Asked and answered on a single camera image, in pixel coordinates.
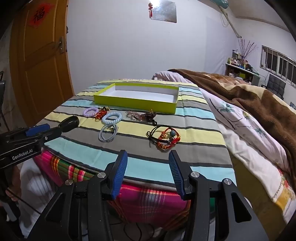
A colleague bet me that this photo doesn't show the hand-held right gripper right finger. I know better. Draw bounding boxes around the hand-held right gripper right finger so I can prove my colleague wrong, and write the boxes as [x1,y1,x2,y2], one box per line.
[168,150,270,241]

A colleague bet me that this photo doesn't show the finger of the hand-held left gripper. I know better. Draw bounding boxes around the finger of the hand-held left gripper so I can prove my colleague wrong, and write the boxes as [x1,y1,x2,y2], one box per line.
[7,124,51,139]
[32,125,65,145]

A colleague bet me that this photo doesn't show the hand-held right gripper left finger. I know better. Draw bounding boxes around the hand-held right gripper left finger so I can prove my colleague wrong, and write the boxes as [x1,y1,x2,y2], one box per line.
[22,149,129,241]

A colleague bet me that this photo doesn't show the red knotted cord bracelet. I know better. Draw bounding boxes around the red knotted cord bracelet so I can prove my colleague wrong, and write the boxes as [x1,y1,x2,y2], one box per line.
[157,130,181,150]

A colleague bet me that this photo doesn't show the black hair tie teal bead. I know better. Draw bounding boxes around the black hair tie teal bead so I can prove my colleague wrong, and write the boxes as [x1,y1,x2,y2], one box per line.
[146,125,179,143]

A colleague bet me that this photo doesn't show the grey elastic hair ties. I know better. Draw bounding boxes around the grey elastic hair ties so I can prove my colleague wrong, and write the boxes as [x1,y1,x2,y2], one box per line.
[99,123,118,142]

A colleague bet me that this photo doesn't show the red beaded hair tie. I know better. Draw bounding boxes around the red beaded hair tie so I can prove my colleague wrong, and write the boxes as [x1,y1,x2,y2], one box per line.
[94,110,108,121]

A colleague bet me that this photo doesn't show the light blue spiral hair tie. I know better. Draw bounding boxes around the light blue spiral hair tie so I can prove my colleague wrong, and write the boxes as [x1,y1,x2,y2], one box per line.
[102,111,122,125]

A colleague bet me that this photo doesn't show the pink crystal hair clip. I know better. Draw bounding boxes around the pink crystal hair clip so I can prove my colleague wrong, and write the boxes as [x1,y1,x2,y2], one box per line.
[125,110,142,121]

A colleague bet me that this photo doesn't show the dark purple beaded hair tie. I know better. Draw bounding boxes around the dark purple beaded hair tie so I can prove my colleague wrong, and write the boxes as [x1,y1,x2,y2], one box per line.
[140,112,159,126]

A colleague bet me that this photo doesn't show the lime green cardboard box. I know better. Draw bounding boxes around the lime green cardboard box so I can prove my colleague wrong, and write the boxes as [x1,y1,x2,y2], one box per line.
[93,83,180,114]

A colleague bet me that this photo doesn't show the person's left hand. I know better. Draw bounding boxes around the person's left hand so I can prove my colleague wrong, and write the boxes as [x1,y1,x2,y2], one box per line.
[5,166,23,202]

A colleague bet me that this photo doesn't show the pink plaid cloth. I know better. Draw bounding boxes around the pink plaid cloth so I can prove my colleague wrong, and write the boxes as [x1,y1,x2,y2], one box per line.
[35,148,192,232]

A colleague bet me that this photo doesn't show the striped bed sheet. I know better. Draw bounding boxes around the striped bed sheet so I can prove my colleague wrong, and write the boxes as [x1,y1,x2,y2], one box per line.
[35,79,236,193]

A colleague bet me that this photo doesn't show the orange wooden door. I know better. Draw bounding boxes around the orange wooden door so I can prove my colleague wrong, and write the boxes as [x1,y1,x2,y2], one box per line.
[9,0,74,127]

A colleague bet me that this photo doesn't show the white floral quilt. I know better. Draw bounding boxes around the white floral quilt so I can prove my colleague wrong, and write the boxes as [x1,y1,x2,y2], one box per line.
[201,88,296,214]

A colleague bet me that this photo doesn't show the yellow bed base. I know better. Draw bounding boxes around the yellow bed base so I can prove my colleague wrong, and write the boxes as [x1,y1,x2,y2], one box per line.
[230,148,289,241]

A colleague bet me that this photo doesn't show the metal door latch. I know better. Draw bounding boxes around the metal door latch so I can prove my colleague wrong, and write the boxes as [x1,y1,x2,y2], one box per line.
[55,37,66,54]

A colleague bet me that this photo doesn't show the pale pink pillow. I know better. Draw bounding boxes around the pale pink pillow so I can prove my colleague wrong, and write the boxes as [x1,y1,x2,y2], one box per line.
[151,71,199,88]

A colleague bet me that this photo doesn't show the brown fleece blanket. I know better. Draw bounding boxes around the brown fleece blanket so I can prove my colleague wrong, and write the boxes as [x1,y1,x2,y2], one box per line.
[168,68,296,172]

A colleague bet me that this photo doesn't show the red door poster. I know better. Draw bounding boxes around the red door poster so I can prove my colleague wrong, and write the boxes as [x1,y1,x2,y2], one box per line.
[29,2,53,29]

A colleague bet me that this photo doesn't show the cluttered shelf desk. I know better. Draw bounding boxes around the cluttered shelf desk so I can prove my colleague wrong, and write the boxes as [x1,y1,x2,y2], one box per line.
[225,62,260,86]

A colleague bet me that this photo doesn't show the row of bottles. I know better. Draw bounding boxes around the row of bottles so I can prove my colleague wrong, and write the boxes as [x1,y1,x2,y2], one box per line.
[228,50,249,67]

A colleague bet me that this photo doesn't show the black chair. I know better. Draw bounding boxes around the black chair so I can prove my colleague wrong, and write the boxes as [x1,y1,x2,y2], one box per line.
[266,74,287,100]

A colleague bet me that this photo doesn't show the pink flower branches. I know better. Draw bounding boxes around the pink flower branches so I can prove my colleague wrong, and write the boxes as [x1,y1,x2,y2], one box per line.
[238,38,258,59]

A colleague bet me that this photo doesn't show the barred window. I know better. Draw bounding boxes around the barred window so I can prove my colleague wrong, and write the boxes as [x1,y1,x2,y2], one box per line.
[260,45,296,87]

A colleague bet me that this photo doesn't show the purple spiral hair tie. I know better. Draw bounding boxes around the purple spiral hair tie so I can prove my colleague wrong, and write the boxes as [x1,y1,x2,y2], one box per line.
[83,107,99,118]

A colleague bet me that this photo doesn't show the white wall pipe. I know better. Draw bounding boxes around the white wall pipe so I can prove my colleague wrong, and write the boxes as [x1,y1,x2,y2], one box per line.
[220,7,242,39]

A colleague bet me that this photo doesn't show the silver wall panel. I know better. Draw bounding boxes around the silver wall panel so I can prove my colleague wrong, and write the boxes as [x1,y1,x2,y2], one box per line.
[151,0,177,23]

